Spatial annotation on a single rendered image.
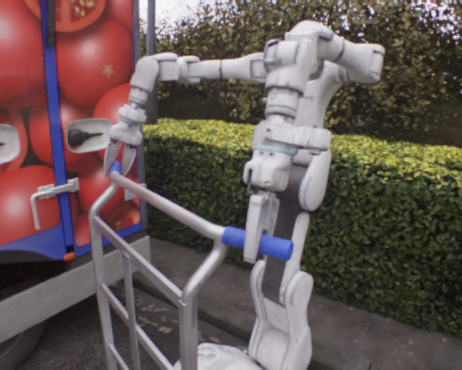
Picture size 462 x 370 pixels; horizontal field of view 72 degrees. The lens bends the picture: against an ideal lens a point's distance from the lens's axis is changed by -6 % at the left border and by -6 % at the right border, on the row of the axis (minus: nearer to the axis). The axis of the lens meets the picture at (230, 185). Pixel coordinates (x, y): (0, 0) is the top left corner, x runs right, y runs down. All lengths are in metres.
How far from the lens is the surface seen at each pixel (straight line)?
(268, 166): 0.57
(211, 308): 2.38
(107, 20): 2.02
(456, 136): 4.31
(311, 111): 1.29
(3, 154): 1.74
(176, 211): 0.74
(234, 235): 0.62
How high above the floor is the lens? 1.48
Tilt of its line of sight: 16 degrees down
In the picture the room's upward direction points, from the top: 1 degrees clockwise
